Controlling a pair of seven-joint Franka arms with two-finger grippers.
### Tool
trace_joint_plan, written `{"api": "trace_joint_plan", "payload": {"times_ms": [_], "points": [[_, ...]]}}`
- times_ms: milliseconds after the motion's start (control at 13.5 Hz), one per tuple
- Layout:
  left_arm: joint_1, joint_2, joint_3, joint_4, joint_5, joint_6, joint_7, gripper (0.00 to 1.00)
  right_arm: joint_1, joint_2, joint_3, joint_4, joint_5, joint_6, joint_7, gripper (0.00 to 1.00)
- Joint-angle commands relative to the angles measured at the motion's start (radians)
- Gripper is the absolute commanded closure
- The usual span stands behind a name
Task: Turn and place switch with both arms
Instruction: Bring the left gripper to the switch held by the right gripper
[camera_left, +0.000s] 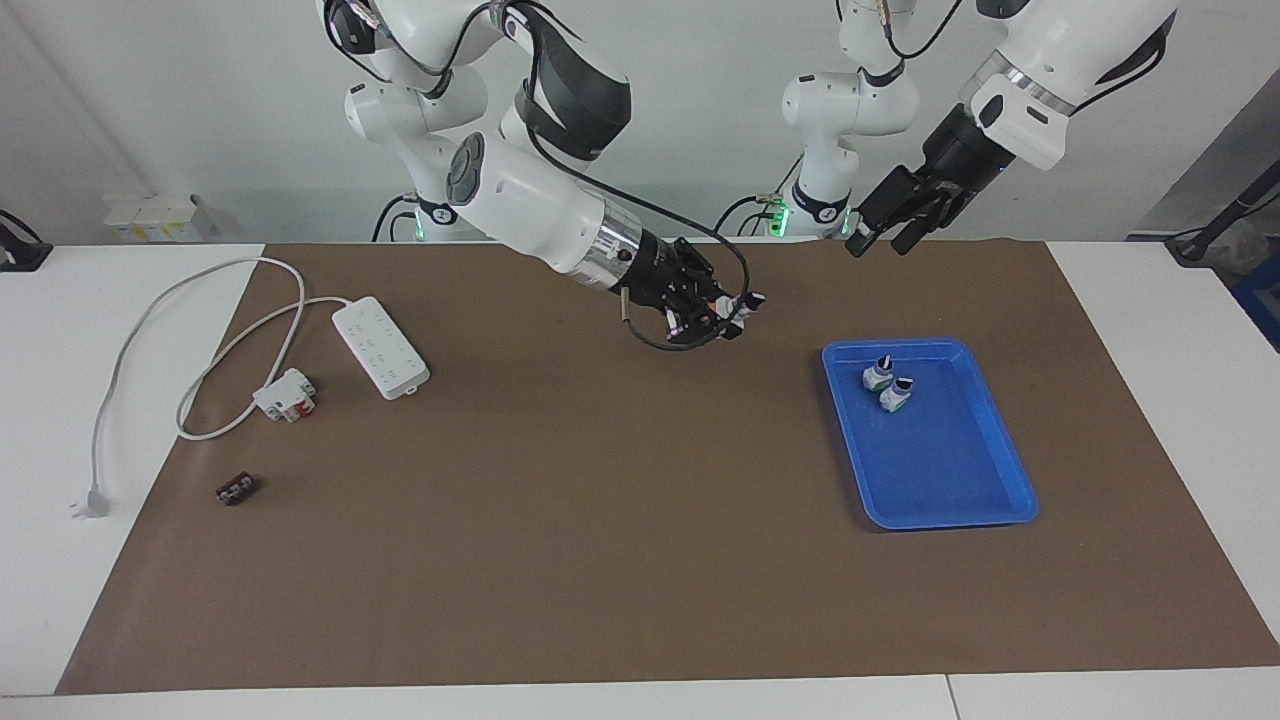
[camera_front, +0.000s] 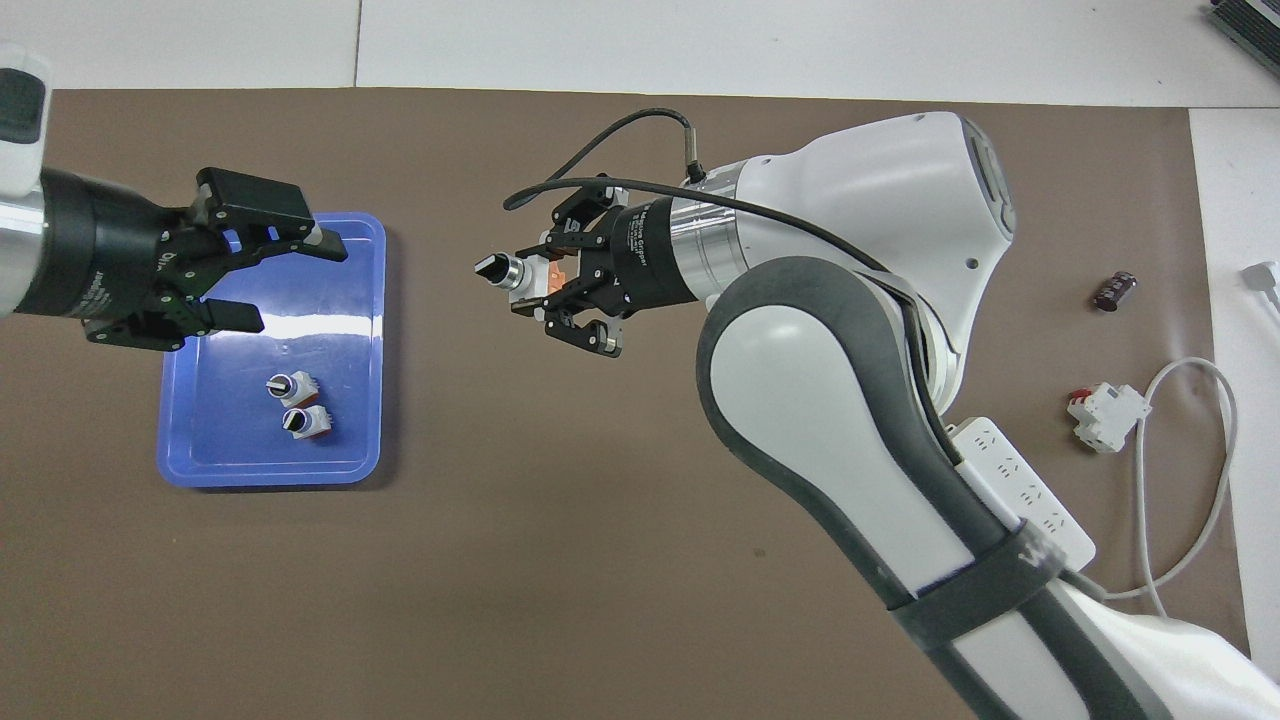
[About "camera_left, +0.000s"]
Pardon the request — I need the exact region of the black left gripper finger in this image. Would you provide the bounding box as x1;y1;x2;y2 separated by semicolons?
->
893;195;956;253
845;165;916;257

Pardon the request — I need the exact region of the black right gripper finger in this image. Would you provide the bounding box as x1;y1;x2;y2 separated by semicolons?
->
672;240;741;301
665;305;746;349

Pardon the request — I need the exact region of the brown table mat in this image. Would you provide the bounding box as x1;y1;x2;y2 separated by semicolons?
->
55;240;1280;696

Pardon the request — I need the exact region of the blue plastic tray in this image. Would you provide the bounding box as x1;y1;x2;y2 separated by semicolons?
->
822;338;1039;531

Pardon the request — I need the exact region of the white power strip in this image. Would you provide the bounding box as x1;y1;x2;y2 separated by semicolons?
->
332;296;431;401

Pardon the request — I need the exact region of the blue crate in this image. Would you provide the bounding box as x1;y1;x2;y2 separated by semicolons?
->
1232;268;1280;353

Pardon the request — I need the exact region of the white circuit breaker red lever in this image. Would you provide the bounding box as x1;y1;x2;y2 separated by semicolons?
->
252;368;317;423

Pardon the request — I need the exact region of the black table clamp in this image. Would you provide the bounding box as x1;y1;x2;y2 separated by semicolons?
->
0;210;53;273

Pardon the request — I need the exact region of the black camera stand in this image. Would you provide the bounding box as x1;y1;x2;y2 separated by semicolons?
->
1165;165;1280;269

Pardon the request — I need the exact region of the white wall socket box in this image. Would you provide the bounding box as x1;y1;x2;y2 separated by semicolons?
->
105;195;217;243

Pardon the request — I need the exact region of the white power cable with plug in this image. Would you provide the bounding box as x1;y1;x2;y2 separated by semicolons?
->
70;256;351;521

